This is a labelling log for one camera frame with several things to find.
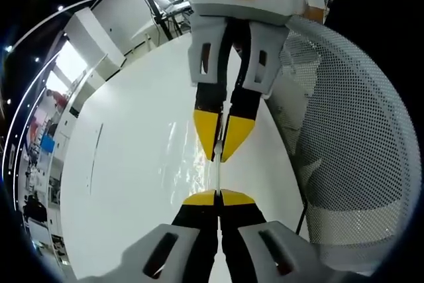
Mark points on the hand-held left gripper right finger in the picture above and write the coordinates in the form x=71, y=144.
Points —
x=258, y=253

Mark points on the blue storage box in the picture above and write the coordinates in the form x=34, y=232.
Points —
x=48, y=144

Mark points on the white mesh office chair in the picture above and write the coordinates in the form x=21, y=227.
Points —
x=351, y=130

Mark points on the long white strip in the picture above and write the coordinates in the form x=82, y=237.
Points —
x=94, y=160

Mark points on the clear plastic bag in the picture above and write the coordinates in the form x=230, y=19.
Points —
x=185, y=170

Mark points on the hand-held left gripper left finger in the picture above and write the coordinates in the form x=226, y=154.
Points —
x=185, y=250

